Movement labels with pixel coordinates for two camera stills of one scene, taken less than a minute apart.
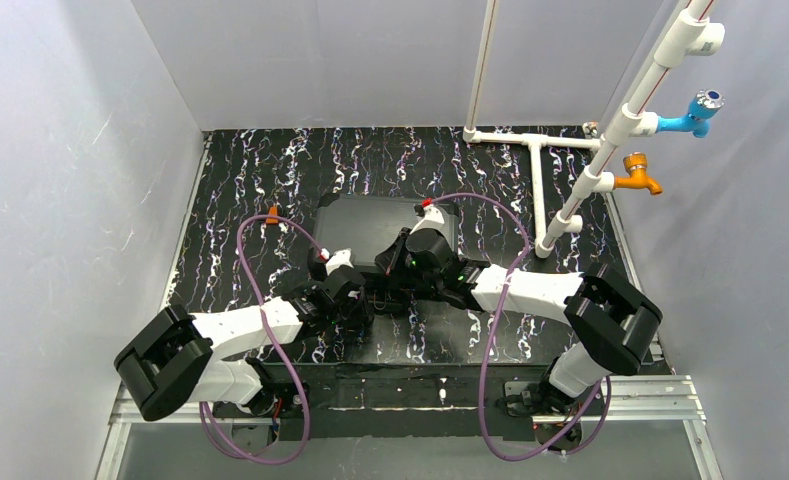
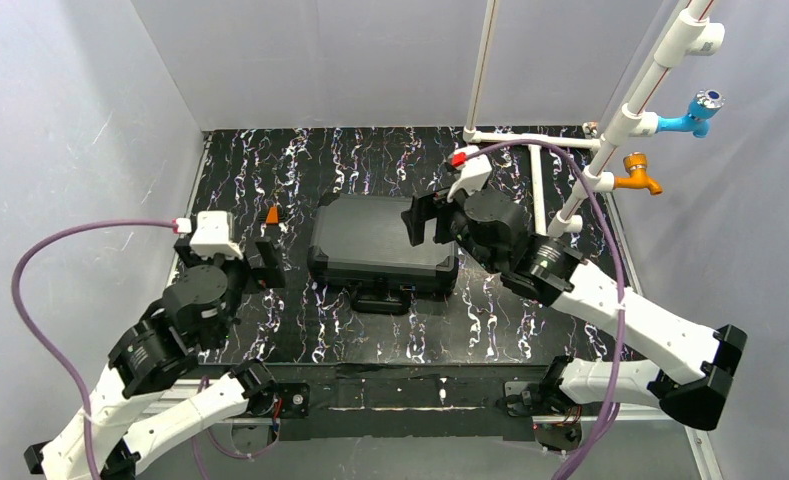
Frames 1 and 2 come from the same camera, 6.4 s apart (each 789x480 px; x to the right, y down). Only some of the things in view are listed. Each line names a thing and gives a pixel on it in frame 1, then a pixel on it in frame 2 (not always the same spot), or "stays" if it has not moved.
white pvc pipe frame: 687,34 stays
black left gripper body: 355,312 -> 252,263
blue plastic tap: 697,121 stays
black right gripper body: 394,258 -> 438,219
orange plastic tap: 636,164 stays
